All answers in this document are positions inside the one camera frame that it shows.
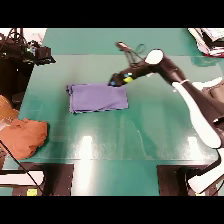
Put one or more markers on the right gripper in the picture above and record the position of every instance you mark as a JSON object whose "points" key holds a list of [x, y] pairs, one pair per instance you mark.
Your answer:
{"points": [[123, 79]]}

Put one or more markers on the purple garment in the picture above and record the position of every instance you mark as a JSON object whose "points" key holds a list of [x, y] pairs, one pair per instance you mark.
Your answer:
{"points": [[98, 97]]}

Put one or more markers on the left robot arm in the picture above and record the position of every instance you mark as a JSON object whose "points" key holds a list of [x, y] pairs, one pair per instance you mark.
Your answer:
{"points": [[18, 178]]}

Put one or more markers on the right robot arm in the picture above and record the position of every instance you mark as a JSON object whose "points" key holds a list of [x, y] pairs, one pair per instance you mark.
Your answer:
{"points": [[200, 113]]}

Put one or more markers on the orange garment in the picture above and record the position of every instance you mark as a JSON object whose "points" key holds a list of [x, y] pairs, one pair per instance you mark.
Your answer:
{"points": [[23, 137]]}

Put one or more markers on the brown garment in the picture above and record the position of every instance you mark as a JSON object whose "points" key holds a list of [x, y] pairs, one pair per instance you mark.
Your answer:
{"points": [[6, 108]]}

